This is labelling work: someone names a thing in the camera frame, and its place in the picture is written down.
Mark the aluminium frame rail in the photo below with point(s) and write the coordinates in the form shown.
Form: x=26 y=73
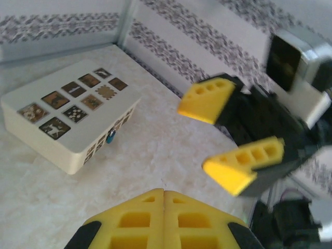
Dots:
x=52 y=54

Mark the aluminium frame corner post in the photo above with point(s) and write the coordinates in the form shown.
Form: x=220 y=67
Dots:
x=127 y=20

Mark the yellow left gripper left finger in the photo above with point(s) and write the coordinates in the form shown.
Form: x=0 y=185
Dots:
x=135 y=207

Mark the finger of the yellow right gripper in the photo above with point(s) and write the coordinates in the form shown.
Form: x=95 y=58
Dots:
x=202 y=106
x=230 y=176

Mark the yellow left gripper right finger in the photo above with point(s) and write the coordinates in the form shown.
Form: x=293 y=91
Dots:
x=197 y=210

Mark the white box with picture tiles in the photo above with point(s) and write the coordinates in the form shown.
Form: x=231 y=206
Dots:
x=109 y=114

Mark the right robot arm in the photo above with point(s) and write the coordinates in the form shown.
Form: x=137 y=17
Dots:
x=285 y=223

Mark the small blue padlock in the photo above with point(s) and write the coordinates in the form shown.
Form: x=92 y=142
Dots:
x=110 y=137

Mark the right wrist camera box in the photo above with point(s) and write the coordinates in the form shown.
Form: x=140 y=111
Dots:
x=308 y=67

